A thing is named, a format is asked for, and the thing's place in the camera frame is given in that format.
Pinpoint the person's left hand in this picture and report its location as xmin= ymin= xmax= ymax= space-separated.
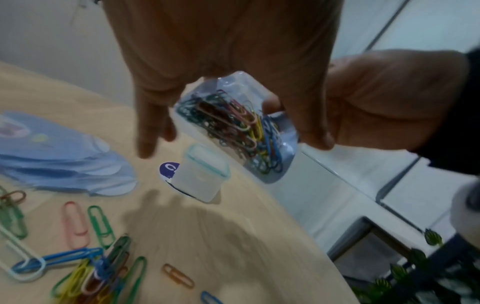
xmin=101 ymin=0 xmax=346 ymax=159

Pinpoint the person's right hand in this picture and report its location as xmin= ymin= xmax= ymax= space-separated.
xmin=325 ymin=50 xmax=470 ymax=153

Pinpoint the clear plastic bag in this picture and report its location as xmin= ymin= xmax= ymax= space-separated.
xmin=174 ymin=71 xmax=301 ymax=184

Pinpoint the person's right forearm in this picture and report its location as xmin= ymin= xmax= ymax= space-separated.
xmin=408 ymin=41 xmax=480 ymax=176

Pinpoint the bunch of bagged paper clips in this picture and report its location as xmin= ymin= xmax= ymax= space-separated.
xmin=177 ymin=90 xmax=284 ymax=176

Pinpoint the small clear teal-rimmed container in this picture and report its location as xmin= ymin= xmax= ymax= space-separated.
xmin=166 ymin=144 xmax=231 ymax=203

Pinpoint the white round object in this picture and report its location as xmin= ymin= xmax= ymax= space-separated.
xmin=449 ymin=180 xmax=480 ymax=247

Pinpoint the round purple white sticker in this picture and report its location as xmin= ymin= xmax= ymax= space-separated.
xmin=159 ymin=161 xmax=200 ymax=199

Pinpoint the dark metal stand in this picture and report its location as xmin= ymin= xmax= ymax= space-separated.
xmin=390 ymin=233 xmax=480 ymax=304

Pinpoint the green leafy plant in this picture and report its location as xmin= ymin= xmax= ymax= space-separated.
xmin=352 ymin=228 xmax=480 ymax=304

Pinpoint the stack of blue paper cards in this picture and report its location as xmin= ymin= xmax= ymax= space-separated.
xmin=0 ymin=110 xmax=138 ymax=197

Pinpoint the pile of loose coloured clips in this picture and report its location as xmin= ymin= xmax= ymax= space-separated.
xmin=0 ymin=185 xmax=226 ymax=304

